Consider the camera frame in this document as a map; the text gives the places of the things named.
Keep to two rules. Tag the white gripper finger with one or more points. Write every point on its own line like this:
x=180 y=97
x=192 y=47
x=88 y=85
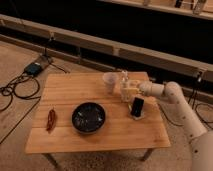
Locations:
x=134 y=83
x=131 y=90

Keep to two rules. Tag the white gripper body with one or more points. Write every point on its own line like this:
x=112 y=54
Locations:
x=151 y=89

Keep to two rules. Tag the clear plastic bottle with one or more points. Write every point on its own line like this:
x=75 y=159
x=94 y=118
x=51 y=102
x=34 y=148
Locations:
x=124 y=86

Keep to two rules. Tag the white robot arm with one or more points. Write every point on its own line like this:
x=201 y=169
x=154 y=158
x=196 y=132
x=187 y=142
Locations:
x=199 y=137

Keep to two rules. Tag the black phone on stand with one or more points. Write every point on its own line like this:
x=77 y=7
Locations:
x=136 y=108

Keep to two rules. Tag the black tripod stand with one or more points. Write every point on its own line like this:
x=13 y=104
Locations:
x=47 y=54

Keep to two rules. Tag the translucent plastic cup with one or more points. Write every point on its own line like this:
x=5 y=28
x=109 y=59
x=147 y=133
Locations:
x=110 y=80

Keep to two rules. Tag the wooden table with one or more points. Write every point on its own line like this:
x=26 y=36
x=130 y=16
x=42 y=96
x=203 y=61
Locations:
x=64 y=92

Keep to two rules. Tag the black bowl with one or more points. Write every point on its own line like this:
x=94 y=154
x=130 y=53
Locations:
x=88 y=117

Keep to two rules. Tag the black power adapter box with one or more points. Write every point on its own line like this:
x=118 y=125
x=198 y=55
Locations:
x=33 y=69

